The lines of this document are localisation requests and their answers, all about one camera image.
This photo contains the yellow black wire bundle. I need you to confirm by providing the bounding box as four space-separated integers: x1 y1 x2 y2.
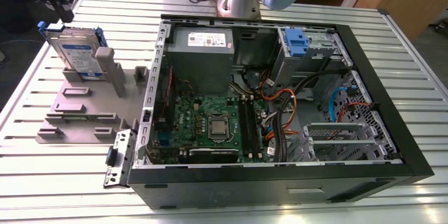
229 81 254 96

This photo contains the black graphics card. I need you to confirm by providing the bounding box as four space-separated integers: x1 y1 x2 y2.
177 147 241 165

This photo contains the black case fan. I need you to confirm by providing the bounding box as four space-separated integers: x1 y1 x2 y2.
153 58 176 133

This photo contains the green RAM stick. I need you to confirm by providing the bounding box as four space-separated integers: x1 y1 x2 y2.
61 113 118 122

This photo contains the CPU socket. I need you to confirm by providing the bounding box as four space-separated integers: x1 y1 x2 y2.
205 113 234 144

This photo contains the wooden cabinet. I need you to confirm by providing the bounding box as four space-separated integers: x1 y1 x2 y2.
353 0 448 41

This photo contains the silver hinged slot bracket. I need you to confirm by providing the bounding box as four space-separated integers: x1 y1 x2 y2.
102 129 140 189

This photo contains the blue plastic drive latch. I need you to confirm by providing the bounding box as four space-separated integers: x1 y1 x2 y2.
284 28 312 58

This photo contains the red black twisted wire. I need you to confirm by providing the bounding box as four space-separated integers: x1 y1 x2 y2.
162 66 174 121

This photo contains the green motherboard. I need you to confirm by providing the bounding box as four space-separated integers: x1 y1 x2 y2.
148 94 277 164

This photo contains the black RAM slot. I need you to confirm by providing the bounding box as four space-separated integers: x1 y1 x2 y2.
246 94 265 159
238 94 256 161

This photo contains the grey power supply unit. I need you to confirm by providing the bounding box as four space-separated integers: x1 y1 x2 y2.
162 27 236 96

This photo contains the orange red power wire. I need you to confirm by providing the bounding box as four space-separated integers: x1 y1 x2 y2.
344 101 372 116

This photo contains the silver CPU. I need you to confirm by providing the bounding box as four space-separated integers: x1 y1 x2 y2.
208 119 230 135

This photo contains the silver optical drive cage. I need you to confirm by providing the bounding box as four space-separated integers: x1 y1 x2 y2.
272 26 352 90

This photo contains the black open PC case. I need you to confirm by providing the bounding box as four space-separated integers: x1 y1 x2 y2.
125 13 436 210

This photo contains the blue data wire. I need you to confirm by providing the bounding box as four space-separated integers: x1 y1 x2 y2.
328 84 358 124

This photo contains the silver disk bay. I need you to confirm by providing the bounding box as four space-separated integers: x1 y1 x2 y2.
302 123 389 162

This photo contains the orange power wire bundle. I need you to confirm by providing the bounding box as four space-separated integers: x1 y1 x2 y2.
260 89 298 141

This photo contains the hard disk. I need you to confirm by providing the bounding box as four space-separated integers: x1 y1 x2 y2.
37 22 108 78

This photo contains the grey parts rack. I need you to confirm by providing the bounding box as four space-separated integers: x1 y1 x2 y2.
36 47 152 146

